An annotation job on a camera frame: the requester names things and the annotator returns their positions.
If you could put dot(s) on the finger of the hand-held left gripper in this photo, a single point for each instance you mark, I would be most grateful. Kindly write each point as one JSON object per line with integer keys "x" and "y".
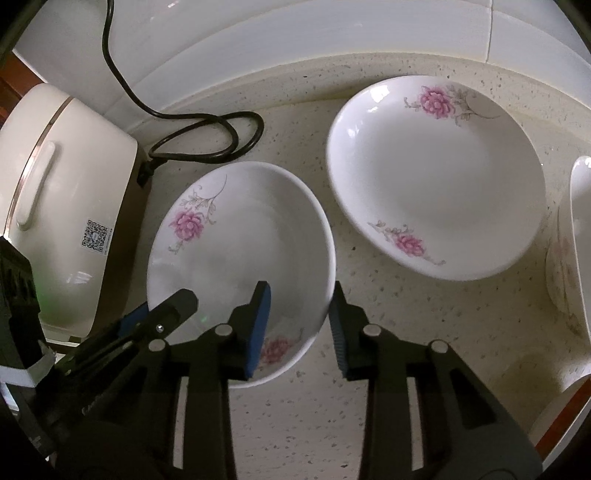
{"x": 178, "y": 304}

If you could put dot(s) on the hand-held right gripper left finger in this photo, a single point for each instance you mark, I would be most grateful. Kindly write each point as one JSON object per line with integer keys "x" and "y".
{"x": 260, "y": 323}

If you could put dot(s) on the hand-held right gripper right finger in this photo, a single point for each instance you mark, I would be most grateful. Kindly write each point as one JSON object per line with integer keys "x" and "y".
{"x": 337, "y": 323}

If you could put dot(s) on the white bowl with pink flowers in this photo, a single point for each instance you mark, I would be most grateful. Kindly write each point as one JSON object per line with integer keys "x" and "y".
{"x": 240, "y": 230}

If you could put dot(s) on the white plate with pink flowers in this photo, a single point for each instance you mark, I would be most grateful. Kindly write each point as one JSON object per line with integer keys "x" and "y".
{"x": 438, "y": 184}

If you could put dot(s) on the white floral bowl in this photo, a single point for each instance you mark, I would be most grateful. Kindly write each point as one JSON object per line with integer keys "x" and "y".
{"x": 580, "y": 207}

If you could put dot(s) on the white rice cooker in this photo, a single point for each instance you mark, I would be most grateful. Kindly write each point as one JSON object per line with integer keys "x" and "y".
{"x": 69, "y": 184}

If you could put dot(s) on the brown wooden cabinet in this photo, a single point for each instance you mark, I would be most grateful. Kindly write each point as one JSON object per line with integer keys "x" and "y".
{"x": 11, "y": 87}

